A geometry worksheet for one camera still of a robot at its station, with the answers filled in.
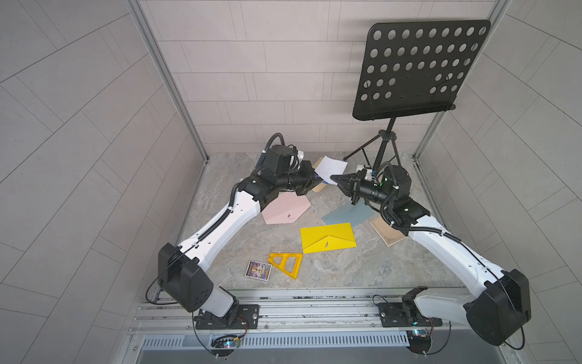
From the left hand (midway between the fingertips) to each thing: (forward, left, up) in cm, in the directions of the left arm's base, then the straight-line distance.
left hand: (332, 175), depth 68 cm
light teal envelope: (+4, -11, -30) cm, 32 cm away
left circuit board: (-39, +31, -30) cm, 58 cm away
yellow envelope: (-7, -1, -30) cm, 30 cm away
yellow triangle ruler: (-15, +15, -32) cm, 39 cm away
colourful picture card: (-19, +24, -30) cm, 43 cm away
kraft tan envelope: (+19, 0, -31) cm, 37 cm away
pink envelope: (+8, +15, -32) cm, 36 cm away
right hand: (-2, +1, 0) cm, 2 cm away
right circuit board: (-38, -28, -33) cm, 58 cm away
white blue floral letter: (+5, 0, -1) cm, 5 cm away
